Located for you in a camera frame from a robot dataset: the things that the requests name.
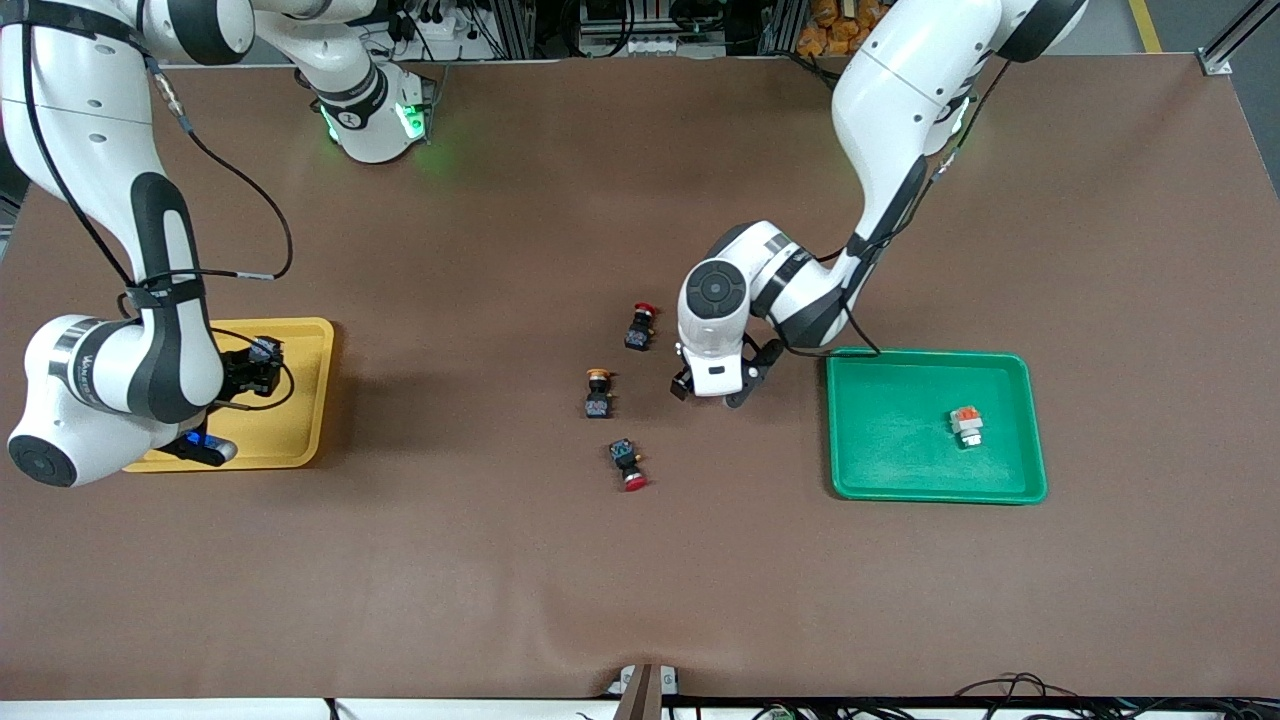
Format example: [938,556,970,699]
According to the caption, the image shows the yellow plastic tray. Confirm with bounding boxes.
[122,317,336,473]

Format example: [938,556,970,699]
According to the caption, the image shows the green plastic tray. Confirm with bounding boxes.
[825,346,1049,505]

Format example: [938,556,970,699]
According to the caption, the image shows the brown table mat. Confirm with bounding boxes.
[0,55,1280,701]

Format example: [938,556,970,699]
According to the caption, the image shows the white power strip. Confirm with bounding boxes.
[583,33,701,58]

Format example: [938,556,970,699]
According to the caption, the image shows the pile of orange objects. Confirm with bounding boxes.
[797,0,886,58]

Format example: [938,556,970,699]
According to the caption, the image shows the red push button switch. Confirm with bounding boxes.
[608,438,651,493]
[624,302,663,353]

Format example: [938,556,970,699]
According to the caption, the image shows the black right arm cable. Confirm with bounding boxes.
[20,25,296,411]

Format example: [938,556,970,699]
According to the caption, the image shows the metal camera stand bracket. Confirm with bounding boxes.
[607,663,681,720]

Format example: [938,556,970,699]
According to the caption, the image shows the black cable bundle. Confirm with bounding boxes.
[955,672,1111,720]

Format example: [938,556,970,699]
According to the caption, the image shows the aluminium frame profile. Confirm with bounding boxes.
[1198,0,1280,76]

